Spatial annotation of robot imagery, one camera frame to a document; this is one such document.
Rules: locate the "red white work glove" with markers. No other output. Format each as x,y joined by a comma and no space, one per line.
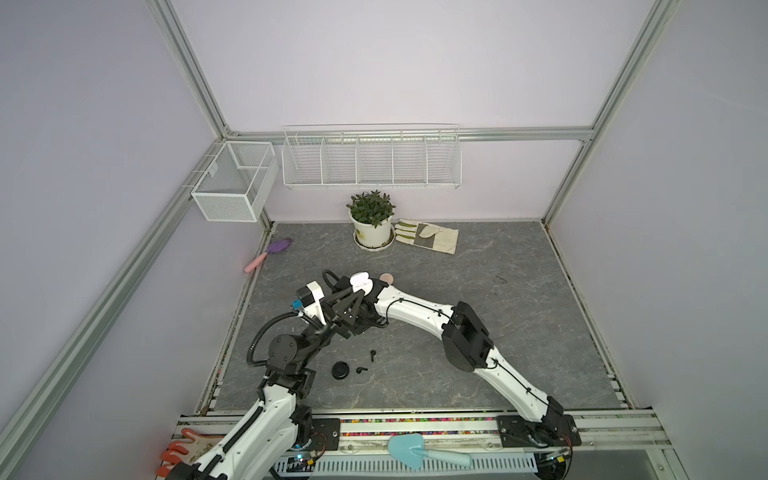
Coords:
188,449

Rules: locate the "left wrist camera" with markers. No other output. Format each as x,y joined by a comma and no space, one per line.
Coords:
308,303

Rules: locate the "potted green plant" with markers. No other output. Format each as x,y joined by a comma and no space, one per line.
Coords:
371,213

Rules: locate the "beige gardening glove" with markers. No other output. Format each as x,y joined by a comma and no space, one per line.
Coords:
427,236

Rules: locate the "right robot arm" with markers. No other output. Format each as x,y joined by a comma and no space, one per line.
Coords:
468,347

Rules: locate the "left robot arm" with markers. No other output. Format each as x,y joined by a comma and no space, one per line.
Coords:
278,421

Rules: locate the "white earbud charging case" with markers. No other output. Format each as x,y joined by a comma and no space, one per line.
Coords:
361,281

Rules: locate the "black earbud charging case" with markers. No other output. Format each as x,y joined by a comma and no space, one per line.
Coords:
340,370

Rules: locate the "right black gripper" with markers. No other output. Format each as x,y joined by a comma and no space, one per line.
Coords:
365,310

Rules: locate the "pink earbud charging case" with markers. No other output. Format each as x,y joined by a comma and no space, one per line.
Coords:
387,278

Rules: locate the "purple pink brush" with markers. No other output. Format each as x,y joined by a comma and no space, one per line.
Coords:
273,248

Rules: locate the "teal garden trowel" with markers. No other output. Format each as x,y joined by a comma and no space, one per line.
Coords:
410,450

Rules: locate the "white mesh box basket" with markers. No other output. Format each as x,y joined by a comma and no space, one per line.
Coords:
237,182

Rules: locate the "long white wire basket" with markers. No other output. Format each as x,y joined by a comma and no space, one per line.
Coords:
372,156

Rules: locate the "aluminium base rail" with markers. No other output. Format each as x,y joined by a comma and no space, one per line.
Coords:
475,431

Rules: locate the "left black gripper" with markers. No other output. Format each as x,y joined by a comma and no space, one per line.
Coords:
336,316

